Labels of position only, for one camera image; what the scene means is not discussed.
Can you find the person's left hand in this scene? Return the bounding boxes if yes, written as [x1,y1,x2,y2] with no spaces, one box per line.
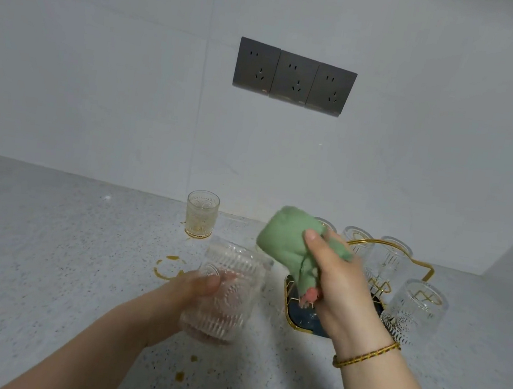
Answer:
[138,262,238,356]

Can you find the person's right hand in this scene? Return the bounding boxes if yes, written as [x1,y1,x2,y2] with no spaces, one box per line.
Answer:
[289,226,411,358]

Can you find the gold wire cup rack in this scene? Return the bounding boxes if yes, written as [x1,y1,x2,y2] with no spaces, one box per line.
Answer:
[278,227,439,352]

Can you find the single embossed clear glass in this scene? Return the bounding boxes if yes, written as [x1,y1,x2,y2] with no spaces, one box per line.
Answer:
[377,274,453,352]
[340,225,377,264]
[177,232,277,349]
[310,216,340,237]
[362,233,416,294]

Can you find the green cloth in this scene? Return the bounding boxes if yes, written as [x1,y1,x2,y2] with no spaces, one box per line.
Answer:
[249,203,360,311]

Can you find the cluster of embossed glasses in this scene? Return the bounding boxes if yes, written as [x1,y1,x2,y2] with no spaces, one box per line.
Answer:
[183,188,221,240]

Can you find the person's left forearm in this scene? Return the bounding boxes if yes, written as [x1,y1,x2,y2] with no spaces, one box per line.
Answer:
[0,284,163,389]

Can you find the gold bracelet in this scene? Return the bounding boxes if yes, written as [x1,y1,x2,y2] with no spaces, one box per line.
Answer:
[331,333,403,376]

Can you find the grey wall socket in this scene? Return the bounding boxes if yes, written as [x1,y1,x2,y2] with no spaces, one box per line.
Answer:
[232,36,283,95]
[304,60,359,119]
[268,49,322,107]

